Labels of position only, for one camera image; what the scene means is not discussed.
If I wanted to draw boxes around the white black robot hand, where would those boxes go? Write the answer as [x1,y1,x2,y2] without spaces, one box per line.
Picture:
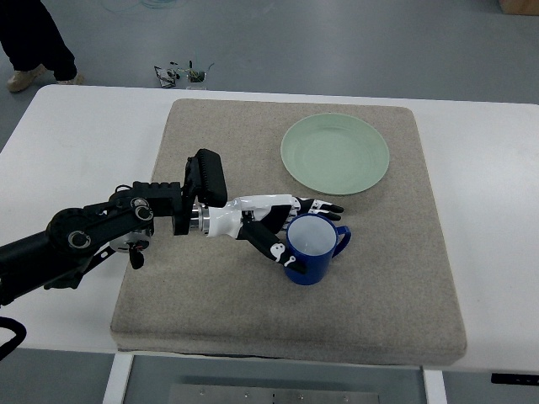
[199,194,344,274]

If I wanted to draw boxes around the blue mug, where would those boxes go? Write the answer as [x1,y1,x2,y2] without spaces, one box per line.
[285,214,352,285]

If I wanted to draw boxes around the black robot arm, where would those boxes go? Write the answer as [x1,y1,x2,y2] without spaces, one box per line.
[1,149,227,305]

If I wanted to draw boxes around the light green plate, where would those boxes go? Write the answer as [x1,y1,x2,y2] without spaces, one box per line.
[280,113,390,195]

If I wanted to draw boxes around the grey felt mat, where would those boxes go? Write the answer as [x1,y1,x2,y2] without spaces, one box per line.
[110,99,467,365]

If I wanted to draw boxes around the beige right shoe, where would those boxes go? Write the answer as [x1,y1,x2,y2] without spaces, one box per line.
[56,72,85,85]

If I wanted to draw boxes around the beige shoe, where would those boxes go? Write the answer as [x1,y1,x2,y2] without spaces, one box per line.
[56,72,85,85]
[7,65,47,93]

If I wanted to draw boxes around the beige left shoe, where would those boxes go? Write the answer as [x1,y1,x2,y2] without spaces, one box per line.
[7,65,47,93]

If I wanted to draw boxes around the black table control panel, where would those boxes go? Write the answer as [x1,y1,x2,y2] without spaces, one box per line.
[491,373,539,386]

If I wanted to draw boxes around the person's dark trouser legs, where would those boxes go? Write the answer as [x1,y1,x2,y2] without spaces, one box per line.
[1,1,77,81]

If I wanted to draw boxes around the cardboard box corner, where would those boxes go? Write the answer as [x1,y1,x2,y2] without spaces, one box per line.
[499,0,539,16]

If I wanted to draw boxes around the small electronics with wires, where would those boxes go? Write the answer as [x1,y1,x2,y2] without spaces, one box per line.
[153,61,214,90]

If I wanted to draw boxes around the metal base plate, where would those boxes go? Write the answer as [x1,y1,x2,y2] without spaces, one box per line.
[168,384,380,404]

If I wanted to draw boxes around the black cable loop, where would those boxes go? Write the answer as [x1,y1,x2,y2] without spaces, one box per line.
[0,316,28,361]

